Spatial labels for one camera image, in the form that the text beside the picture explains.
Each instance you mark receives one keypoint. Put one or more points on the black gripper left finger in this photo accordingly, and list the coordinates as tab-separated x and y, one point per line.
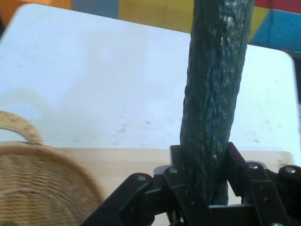
150	200

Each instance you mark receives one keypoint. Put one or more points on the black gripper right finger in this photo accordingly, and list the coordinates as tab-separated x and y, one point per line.
263	188

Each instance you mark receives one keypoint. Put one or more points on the dark green cucumber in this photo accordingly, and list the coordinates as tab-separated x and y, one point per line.
214	82

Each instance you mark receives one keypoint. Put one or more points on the bamboo cutting board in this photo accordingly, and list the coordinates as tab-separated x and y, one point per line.
131	162

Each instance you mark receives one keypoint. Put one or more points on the woven wicker basket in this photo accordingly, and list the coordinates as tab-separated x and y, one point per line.
40	183

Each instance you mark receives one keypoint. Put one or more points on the light green vegetable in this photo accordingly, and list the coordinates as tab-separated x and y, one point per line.
7	224

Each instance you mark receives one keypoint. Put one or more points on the large blue toy block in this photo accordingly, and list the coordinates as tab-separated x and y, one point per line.
279	30

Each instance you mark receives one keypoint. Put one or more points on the large red toy block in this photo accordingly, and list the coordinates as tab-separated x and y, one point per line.
277	3

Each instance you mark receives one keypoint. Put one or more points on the large orange toy block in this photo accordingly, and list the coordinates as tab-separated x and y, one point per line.
35	4

